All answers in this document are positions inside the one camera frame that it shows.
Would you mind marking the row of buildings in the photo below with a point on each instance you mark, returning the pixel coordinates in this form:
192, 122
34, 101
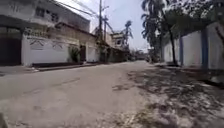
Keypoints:
115, 46

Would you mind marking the utility pole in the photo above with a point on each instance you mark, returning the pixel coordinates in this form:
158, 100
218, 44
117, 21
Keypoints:
100, 26

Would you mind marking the green bush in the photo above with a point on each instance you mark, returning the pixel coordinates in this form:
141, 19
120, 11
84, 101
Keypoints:
74, 54

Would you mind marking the grey concrete road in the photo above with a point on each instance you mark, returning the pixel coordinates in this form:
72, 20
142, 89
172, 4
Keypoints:
86, 96

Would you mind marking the tall palm trees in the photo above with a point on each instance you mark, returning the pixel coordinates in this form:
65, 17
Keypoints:
156, 20

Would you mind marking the building with white wall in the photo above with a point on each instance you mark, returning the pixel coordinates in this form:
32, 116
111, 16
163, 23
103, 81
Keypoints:
43, 36

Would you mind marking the white wall with blue posts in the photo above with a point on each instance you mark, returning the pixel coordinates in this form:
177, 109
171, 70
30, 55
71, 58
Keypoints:
196, 50

